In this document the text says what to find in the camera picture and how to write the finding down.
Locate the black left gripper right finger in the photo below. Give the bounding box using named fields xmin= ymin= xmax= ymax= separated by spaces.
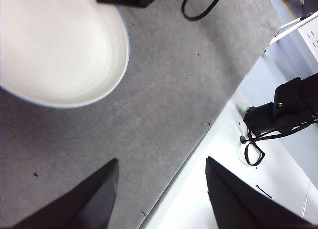
xmin=205 ymin=156 xmax=318 ymax=229

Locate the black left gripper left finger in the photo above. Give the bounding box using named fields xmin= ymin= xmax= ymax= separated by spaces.
xmin=9 ymin=158 xmax=120 ymax=229

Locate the white round plate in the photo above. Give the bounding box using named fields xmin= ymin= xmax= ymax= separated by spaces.
xmin=0 ymin=0 xmax=129 ymax=107

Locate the thin black pin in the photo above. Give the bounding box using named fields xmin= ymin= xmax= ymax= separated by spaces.
xmin=255 ymin=184 xmax=273 ymax=199

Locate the white power strip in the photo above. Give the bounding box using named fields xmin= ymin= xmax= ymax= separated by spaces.
xmin=297 ymin=21 xmax=318 ymax=74

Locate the white tube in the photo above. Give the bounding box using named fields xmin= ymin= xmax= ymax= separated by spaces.
xmin=269 ymin=15 xmax=318 ymax=45
xmin=279 ymin=11 xmax=318 ymax=31

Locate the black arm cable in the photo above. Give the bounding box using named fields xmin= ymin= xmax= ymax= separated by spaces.
xmin=239 ymin=109 xmax=318 ymax=166

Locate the black camera cable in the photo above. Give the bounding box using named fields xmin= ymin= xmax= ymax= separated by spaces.
xmin=181 ymin=0 xmax=225 ymax=22

